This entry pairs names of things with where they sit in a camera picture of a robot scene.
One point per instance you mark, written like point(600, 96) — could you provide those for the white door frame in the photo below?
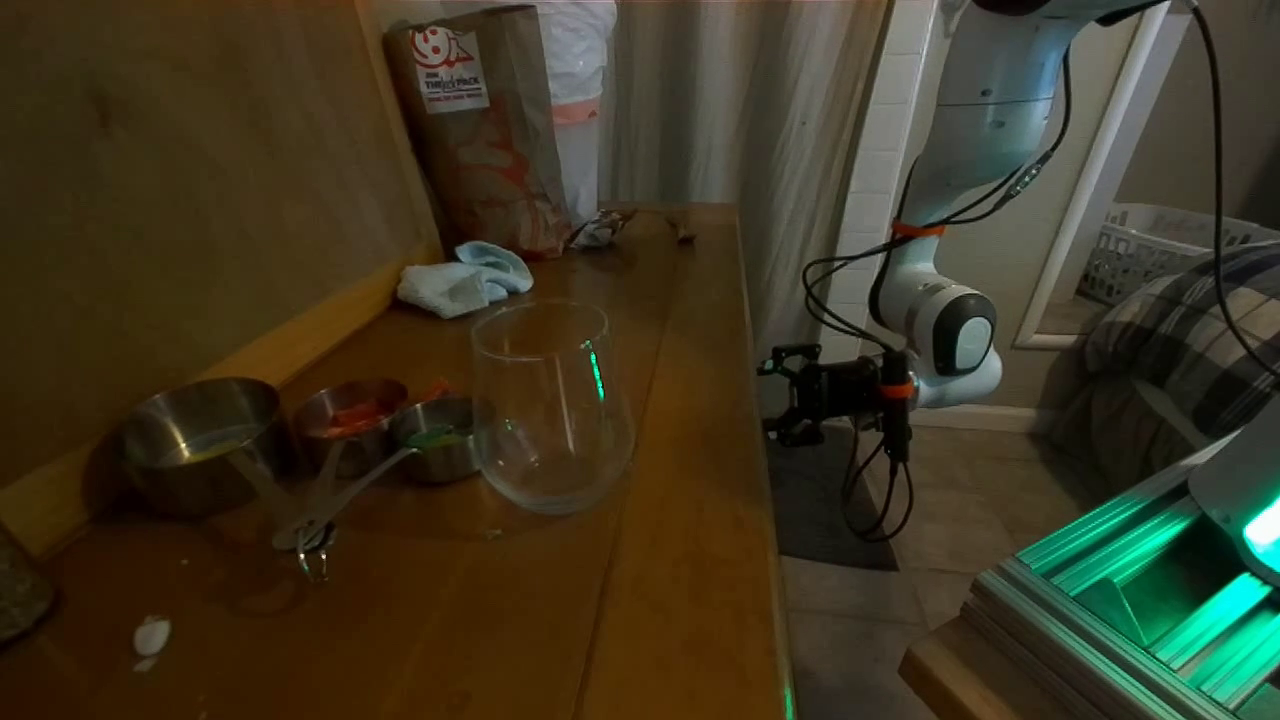
point(1106, 173)

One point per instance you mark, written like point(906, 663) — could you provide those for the small white crumpled scrap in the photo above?
point(148, 637)

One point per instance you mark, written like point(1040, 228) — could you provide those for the clear stemless glass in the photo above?
point(535, 473)

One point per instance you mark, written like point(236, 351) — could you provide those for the small dark tangled object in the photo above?
point(600, 233)

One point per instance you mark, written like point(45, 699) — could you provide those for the beige curtain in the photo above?
point(746, 135)

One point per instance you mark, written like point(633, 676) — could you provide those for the wooden dresser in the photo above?
point(641, 535)

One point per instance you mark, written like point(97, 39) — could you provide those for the wooden back board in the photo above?
point(175, 173)

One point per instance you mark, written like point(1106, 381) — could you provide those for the aluminium frame robot table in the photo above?
point(1135, 601)

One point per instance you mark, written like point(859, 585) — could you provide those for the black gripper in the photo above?
point(841, 395)

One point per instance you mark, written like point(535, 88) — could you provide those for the metal measuring cup orange inside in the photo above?
point(348, 421)

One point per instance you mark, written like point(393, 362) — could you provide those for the metal measuring cup green inside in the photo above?
point(433, 448)

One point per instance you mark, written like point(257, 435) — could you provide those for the white laundry basket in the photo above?
point(1135, 252)

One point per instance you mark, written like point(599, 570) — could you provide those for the white bin with plastic bag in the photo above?
point(583, 55)

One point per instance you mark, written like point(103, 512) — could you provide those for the white corner trim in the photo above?
point(881, 162)

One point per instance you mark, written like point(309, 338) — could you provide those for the light blue crumpled cloth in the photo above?
point(461, 281)

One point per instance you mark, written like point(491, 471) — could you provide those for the brown paper bag with label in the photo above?
point(487, 162)

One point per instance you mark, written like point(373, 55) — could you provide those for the plaid blanket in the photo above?
point(1184, 345)

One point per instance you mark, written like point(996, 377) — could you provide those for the large metal measuring cup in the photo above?
point(203, 441)

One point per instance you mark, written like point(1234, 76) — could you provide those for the white baseboard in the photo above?
point(982, 414)

